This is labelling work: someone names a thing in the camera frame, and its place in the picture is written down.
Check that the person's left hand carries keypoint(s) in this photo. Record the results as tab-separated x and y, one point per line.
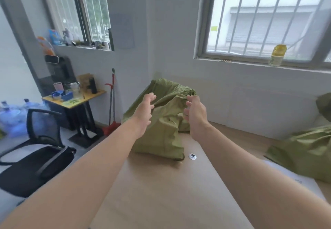
143	117

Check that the person's right hand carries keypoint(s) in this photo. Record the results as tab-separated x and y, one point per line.
197	120

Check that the person's left thumb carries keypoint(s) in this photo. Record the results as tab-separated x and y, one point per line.
152	108

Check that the person's right thumb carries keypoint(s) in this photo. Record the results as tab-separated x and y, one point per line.
186	115

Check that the person's right forearm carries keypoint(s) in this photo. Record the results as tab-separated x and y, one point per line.
256	184

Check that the person's left forearm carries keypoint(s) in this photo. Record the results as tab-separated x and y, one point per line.
77	182

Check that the olive green cloth bag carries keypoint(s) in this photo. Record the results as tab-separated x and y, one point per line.
163	130

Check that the red broom with dustpan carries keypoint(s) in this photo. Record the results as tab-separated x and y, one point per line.
111	107

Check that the black thermos bottle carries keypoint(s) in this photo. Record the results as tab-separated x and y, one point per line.
92	85

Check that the brown paper bag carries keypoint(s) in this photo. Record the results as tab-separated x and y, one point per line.
84	81

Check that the small yellow top side table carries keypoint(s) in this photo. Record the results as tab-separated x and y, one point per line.
77	107

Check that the clear glass jar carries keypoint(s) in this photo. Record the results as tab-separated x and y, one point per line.
76	93

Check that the white mug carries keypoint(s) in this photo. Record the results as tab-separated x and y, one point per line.
75	86

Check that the blue plastic box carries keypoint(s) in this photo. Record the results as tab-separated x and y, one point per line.
67	96

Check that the pink cup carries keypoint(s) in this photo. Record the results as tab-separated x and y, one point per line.
58	86

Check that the blue tape roll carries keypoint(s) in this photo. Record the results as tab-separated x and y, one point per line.
55	95

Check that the black water dispenser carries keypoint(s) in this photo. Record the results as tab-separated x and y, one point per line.
60	71

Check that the yellow liquid plastic bottle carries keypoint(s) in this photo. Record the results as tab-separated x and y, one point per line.
277	55

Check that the blue water jug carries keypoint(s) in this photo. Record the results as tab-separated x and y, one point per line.
38	115
11	120

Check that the blue snack packet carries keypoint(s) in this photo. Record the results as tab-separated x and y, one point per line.
54	37

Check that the large olive green cloth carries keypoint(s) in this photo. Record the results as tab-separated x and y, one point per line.
302	151

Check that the white paper sheet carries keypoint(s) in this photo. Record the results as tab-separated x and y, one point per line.
292	177

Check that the orange snack packet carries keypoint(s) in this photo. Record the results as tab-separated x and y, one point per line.
46	46

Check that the black mesh office chair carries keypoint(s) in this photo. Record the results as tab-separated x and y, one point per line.
33	164

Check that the sliding window with dark frame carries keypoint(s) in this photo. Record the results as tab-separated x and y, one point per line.
77	11

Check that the barred window with grey frame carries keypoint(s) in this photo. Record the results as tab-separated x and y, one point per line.
263	16

